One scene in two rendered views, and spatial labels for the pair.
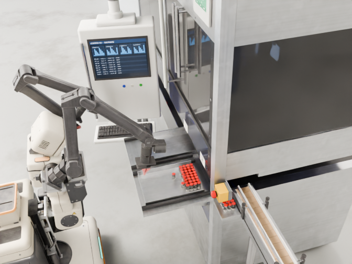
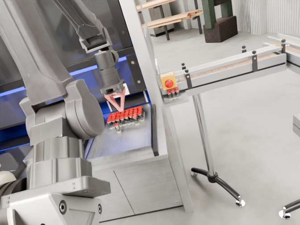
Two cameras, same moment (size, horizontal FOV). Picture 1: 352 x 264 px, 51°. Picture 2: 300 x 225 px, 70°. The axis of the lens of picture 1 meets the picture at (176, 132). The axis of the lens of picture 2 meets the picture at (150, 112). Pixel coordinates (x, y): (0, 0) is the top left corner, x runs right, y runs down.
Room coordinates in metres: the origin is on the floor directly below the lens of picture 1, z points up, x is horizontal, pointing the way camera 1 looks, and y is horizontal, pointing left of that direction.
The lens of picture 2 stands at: (1.09, 0.78, 1.38)
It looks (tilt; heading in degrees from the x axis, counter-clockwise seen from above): 27 degrees down; 292
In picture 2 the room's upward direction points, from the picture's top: 18 degrees counter-clockwise
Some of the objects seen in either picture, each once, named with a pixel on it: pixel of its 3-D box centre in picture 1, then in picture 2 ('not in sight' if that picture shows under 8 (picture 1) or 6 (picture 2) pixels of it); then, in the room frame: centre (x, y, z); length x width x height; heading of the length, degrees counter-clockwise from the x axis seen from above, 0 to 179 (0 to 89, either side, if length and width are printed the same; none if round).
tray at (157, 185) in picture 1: (169, 182); (123, 131); (1.53, 0.05, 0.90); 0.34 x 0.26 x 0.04; 103
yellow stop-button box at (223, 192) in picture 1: (222, 192); (168, 80); (1.34, -0.23, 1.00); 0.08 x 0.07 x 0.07; 104
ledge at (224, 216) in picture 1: (229, 208); (175, 97); (1.33, -0.28, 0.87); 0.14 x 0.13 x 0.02; 104
